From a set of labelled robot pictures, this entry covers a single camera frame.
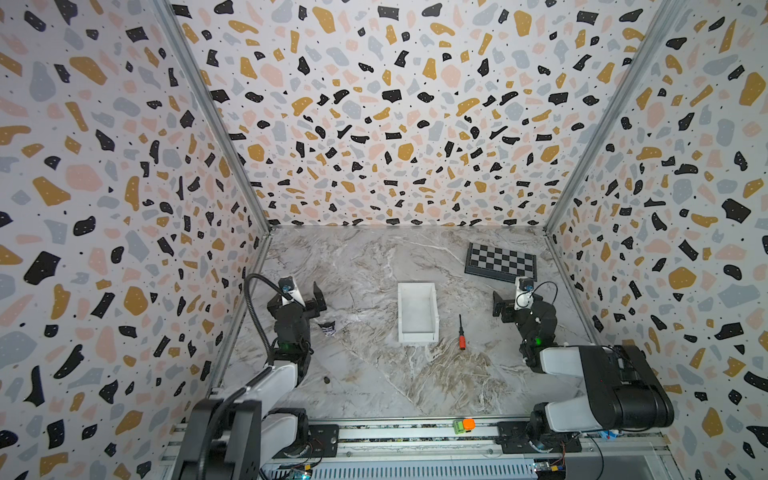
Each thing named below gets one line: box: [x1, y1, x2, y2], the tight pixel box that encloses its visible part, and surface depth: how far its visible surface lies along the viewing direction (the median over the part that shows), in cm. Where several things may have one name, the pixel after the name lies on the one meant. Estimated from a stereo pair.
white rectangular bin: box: [398, 282, 439, 343], surface depth 96 cm
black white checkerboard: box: [464, 242, 538, 284], surface depth 109 cm
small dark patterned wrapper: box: [318, 320, 336, 336], surface depth 91 cm
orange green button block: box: [453, 418, 476, 435], surface depth 76 cm
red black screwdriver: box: [459, 314, 467, 350], surface depth 94 cm
